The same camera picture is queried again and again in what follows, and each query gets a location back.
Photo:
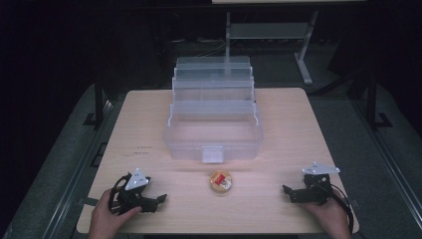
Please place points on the black metal stand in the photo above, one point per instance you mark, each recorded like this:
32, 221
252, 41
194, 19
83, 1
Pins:
372, 106
98, 106

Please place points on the clear plastic tiered storage box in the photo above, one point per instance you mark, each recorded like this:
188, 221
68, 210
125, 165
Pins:
212, 146

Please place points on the white metal table frame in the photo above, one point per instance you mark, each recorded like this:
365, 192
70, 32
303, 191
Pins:
268, 31

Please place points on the person's left hand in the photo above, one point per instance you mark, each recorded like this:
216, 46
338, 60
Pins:
106, 222

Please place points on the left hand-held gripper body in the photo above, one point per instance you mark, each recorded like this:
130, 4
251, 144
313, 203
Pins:
136, 181

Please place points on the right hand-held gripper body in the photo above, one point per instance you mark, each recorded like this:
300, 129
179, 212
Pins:
315, 191

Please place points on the person's right hand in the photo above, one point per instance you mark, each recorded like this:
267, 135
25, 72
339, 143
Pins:
333, 219

